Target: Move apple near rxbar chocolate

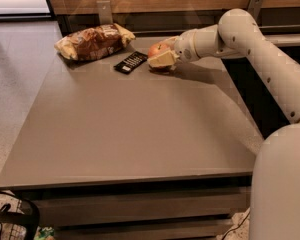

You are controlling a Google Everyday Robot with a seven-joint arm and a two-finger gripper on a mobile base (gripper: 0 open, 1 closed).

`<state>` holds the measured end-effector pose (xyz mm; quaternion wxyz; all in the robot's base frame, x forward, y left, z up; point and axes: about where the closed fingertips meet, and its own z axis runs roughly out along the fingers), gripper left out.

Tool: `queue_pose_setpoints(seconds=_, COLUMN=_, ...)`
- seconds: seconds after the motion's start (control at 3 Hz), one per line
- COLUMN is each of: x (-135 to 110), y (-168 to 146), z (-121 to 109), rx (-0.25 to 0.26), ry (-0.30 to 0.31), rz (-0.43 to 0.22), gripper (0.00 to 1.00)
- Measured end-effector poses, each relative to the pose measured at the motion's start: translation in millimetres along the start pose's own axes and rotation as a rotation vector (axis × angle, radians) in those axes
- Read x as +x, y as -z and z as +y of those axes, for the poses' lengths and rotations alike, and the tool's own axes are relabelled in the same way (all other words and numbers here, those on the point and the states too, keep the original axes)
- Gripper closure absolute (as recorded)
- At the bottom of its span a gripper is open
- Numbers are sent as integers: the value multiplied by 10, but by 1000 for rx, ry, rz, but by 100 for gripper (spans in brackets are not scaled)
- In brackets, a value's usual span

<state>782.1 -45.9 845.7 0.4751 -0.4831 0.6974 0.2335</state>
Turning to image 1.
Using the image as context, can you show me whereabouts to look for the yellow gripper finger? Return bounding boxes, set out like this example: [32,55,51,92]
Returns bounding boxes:
[147,48,179,68]
[159,36,178,50]

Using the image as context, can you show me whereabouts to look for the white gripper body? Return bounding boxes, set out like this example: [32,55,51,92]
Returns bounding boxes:
[174,29,200,62]

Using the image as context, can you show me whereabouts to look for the red apple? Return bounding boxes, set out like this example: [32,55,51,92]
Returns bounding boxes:
[148,42,170,58]

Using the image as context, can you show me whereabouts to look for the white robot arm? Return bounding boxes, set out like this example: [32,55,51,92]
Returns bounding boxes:
[148,8,300,240]

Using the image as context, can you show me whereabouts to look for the black rxbar chocolate bar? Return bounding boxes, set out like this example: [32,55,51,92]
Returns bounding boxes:
[113,51,148,74]

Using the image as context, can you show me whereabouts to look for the brown yellow chip bag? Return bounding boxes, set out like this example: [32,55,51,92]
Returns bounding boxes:
[54,23,135,61]

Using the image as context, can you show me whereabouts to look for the grey side shelf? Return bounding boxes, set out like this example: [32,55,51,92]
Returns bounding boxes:
[266,34,300,47]

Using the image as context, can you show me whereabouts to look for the upper grey drawer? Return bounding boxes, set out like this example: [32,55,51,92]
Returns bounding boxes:
[36,187,251,227]

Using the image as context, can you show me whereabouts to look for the grey drawer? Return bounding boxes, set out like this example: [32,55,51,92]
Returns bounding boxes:
[36,187,251,227]
[55,219,233,240]

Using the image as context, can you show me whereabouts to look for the lower grey drawer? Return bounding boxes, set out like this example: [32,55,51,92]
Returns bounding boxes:
[55,219,233,240]

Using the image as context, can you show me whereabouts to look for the left metal wall bracket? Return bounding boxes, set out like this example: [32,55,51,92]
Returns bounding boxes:
[97,0,113,25]

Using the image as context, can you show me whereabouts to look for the metal wall bracket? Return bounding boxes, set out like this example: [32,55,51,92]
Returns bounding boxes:
[97,0,113,25]
[247,0,264,20]

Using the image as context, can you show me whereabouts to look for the right metal wall bracket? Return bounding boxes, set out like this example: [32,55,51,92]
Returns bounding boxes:
[247,0,264,20]

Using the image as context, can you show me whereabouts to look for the black cable on floor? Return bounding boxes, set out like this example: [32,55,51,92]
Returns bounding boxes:
[220,211,251,240]

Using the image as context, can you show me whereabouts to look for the black wire basket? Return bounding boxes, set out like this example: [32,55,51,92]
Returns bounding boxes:
[0,198,40,240]

